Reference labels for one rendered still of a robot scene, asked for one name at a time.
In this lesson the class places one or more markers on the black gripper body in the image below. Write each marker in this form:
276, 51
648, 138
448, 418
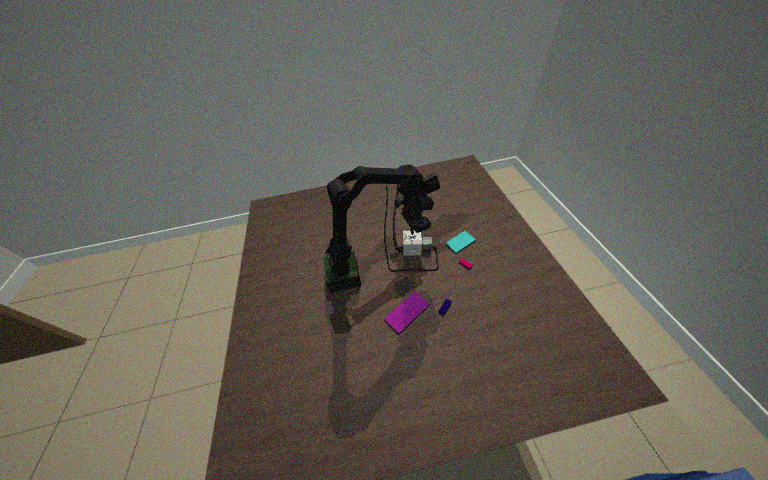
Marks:
419, 223

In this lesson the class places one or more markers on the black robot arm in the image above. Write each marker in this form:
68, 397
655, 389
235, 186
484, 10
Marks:
412, 182

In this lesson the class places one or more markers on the teal flat rectangular block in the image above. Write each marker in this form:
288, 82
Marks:
460, 241

